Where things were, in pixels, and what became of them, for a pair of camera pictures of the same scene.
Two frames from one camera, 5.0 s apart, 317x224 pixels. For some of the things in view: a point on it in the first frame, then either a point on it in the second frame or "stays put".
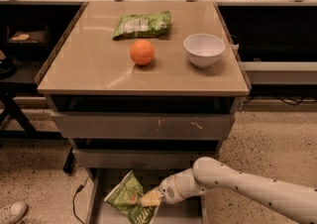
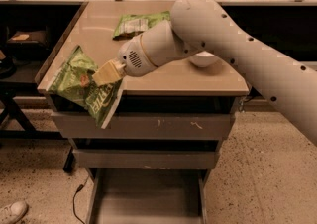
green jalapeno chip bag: x=125 y=198 → x=75 y=84
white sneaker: x=12 y=213 stays put
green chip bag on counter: x=142 y=25 stays put
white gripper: x=166 y=188 → x=133 y=56
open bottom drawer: x=100 y=181 stays put
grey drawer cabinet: x=145 y=88 stays put
